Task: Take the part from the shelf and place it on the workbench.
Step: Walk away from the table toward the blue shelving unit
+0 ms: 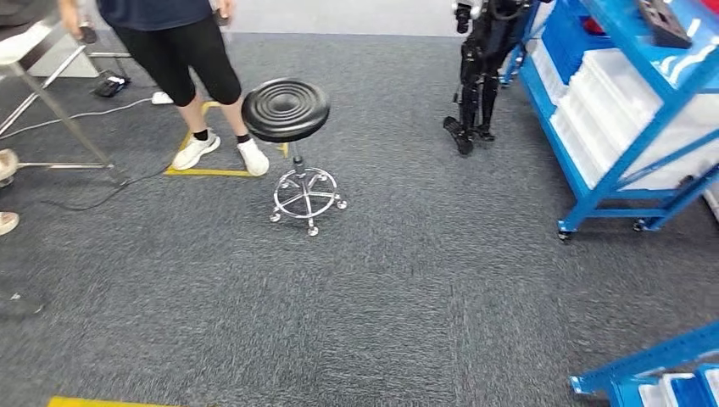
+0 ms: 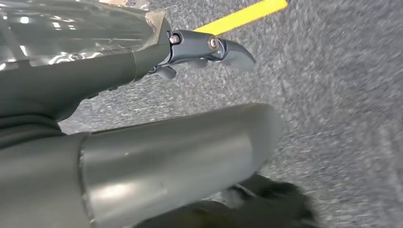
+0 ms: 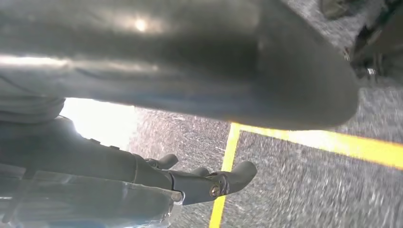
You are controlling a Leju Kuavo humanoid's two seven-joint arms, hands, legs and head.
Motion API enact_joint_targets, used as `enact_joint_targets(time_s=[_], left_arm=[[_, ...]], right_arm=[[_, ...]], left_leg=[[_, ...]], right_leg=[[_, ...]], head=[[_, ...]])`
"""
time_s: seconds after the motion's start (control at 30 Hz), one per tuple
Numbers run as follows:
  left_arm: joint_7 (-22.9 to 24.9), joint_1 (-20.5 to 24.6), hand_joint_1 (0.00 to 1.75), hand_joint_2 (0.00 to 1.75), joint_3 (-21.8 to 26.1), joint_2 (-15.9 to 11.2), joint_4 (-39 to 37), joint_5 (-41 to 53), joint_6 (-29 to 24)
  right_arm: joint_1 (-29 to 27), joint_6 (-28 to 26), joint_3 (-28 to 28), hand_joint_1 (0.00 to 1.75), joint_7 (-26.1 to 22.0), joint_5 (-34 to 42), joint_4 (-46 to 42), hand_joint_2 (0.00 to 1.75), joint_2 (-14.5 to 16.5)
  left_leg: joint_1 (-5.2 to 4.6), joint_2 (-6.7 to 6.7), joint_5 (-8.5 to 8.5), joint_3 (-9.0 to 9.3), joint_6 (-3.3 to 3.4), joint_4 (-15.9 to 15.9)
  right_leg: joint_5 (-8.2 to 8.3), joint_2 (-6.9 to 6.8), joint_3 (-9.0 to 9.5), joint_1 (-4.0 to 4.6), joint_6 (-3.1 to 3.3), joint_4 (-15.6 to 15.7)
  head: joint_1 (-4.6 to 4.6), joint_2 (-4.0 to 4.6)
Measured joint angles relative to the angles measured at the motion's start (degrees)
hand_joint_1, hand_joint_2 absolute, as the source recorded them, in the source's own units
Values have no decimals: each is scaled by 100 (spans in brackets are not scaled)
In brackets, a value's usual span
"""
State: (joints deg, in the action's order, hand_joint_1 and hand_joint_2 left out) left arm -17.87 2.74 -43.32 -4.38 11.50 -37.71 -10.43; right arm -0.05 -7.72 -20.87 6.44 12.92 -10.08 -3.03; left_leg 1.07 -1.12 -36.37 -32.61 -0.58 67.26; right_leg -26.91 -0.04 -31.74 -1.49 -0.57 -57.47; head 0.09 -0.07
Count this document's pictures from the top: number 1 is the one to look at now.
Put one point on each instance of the dark handheld controller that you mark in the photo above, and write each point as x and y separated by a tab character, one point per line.
88	34
222	18

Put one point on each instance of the blue metal shelf rack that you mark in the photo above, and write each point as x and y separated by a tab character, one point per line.
590	196
646	359

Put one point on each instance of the black round stool chrome base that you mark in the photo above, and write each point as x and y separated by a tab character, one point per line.
283	109

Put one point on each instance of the yellow floor tape square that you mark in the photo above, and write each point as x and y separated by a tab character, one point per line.
208	172
101	402

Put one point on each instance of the white power strip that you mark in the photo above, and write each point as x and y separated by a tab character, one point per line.
163	98

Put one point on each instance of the white plastic bin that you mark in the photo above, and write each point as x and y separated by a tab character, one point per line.
651	396
590	121
578	154
618	84
547	73

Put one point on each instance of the blue plastic bin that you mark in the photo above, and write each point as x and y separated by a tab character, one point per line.
688	393
561	39

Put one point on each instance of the black floor device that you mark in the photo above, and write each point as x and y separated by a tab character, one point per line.
109	87

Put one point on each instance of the red item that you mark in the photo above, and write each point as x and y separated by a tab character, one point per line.
594	26

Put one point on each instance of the white desk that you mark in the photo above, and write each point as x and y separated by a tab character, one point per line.
62	62

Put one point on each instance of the black plastic frame part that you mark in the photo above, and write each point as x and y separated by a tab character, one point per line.
665	25

